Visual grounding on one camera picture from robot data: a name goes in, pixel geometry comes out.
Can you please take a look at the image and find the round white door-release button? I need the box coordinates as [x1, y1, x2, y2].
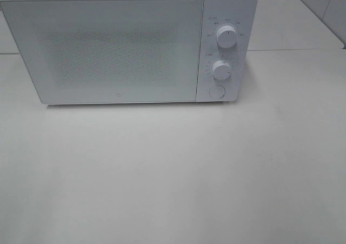
[209, 85, 225, 99]

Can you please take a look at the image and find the white timer knob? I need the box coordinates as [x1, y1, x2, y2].
[211, 60, 232, 80]

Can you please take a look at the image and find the white microwave door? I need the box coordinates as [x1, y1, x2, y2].
[1, 0, 203, 104]

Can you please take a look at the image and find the upper white power knob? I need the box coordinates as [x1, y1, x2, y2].
[216, 25, 238, 49]

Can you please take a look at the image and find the white microwave oven body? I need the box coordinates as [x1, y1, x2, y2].
[1, 0, 257, 103]

